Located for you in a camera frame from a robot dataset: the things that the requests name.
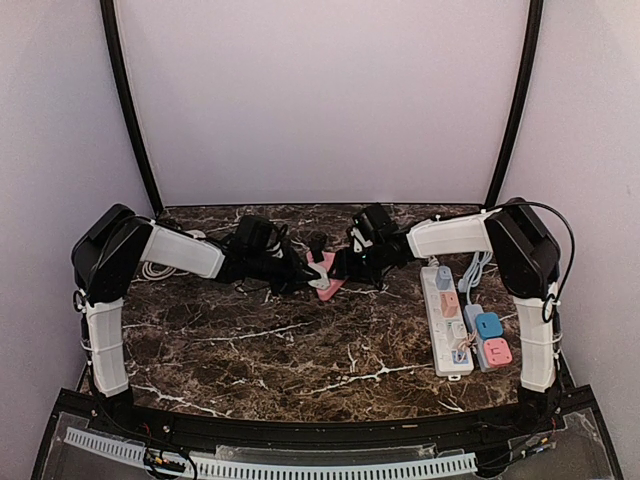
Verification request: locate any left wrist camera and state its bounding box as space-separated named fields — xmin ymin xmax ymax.
xmin=234 ymin=215 xmax=288 ymax=253

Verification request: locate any grey-blue short power strip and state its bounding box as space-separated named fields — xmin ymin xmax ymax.
xmin=463 ymin=304 xmax=500 ymax=373

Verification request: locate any beige coiled cord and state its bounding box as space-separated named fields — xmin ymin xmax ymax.
xmin=142 ymin=262 xmax=177 ymax=281

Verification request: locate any pink square adapter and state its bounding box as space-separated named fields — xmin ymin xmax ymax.
xmin=483 ymin=337 xmax=513 ymax=368

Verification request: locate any white charger with cable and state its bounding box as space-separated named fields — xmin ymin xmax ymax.
xmin=451 ymin=322 xmax=476 ymax=362

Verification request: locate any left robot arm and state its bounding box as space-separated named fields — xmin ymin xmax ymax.
xmin=71 ymin=204 xmax=304 ymax=436

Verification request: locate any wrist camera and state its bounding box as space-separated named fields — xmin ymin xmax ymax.
xmin=353 ymin=203 xmax=398 ymax=244
xmin=234 ymin=215 xmax=288 ymax=253

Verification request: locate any black power adapter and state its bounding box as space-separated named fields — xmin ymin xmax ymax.
xmin=309 ymin=232 xmax=328 ymax=263

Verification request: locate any white slotted cable duct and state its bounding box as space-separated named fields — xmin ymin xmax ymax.
xmin=64 ymin=427 xmax=477 ymax=479

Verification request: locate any white square plug adapter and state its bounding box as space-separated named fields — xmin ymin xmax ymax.
xmin=308 ymin=263 xmax=331 ymax=290

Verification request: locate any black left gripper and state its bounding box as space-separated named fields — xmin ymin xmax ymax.
xmin=248 ymin=246 xmax=321 ymax=296

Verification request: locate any blue square adapter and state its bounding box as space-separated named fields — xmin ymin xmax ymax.
xmin=475 ymin=312 xmax=504 ymax=341

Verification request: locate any pink charger block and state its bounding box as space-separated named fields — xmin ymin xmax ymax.
xmin=440 ymin=292 xmax=460 ymax=318

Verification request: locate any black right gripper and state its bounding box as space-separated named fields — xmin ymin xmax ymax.
xmin=330 ymin=241 xmax=389 ymax=285

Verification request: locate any pink triangular power strip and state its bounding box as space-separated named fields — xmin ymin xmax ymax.
xmin=306 ymin=251 xmax=345 ymax=301

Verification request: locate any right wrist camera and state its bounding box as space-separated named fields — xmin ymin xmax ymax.
xmin=353 ymin=203 xmax=398 ymax=244

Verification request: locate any long white power strip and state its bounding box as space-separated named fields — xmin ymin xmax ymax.
xmin=420 ymin=266 xmax=474 ymax=381

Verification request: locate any blue charger block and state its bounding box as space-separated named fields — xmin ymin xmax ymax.
xmin=435 ymin=266 xmax=453 ymax=291

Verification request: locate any black front frame rail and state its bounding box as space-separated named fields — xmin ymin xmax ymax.
xmin=52 ymin=387 xmax=596 ymax=451

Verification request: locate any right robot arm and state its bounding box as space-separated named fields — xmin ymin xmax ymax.
xmin=329 ymin=198 xmax=566 ymax=393

